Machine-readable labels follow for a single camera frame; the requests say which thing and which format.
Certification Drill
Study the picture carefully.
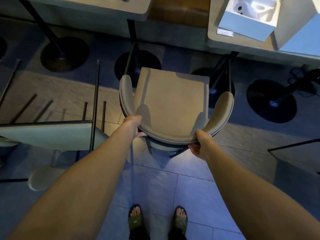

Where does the person's left hand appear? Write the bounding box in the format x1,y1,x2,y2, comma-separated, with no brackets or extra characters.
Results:
120,115,148,139

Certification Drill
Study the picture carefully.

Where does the person's right hand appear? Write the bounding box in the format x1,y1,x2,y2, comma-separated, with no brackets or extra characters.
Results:
188,129,216,161

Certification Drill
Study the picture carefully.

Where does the beige upholstered armchair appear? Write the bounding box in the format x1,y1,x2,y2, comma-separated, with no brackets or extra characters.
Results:
119,67,235,158

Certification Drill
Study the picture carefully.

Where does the person's left forearm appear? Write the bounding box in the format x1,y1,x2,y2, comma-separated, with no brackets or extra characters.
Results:
7,122,137,240

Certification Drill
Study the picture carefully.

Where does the person's right forearm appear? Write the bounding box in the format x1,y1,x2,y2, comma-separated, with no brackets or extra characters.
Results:
204,145,320,240

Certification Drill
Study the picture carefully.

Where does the person's right foot in sandal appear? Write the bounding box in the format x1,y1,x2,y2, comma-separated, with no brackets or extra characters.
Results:
168,206,188,240

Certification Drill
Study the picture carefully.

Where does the person's foot in sandal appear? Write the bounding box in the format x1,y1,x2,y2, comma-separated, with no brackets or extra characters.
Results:
128,204,150,240
168,206,188,240

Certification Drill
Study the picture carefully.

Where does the person's left foot in sandal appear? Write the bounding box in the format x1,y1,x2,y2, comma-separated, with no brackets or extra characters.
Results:
128,204,150,240

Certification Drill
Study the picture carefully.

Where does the small white card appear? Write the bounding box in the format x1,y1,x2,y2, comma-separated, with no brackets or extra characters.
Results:
216,28,234,37

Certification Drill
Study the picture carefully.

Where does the brown bench seat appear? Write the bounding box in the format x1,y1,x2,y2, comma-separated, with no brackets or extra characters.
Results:
147,0,211,29

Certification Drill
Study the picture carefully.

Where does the open white cardboard box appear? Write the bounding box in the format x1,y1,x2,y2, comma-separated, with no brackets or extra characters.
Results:
218,0,284,42

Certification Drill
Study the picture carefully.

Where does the white box lid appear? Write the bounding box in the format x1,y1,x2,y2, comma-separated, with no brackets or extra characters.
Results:
273,0,320,57

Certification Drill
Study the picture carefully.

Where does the black round pedestal base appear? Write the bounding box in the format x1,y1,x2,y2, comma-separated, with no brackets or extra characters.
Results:
114,19,162,88
191,51,239,109

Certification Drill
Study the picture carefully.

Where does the grey chair with black frame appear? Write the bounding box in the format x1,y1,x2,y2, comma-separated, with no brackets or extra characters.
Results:
0,59,109,191

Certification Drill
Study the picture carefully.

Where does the black metal chair frame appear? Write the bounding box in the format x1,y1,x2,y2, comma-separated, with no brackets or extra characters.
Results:
267,138,320,175

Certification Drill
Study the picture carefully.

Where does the grey table with black pedestal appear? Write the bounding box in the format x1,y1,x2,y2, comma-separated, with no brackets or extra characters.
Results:
206,0,320,123
17,0,153,73

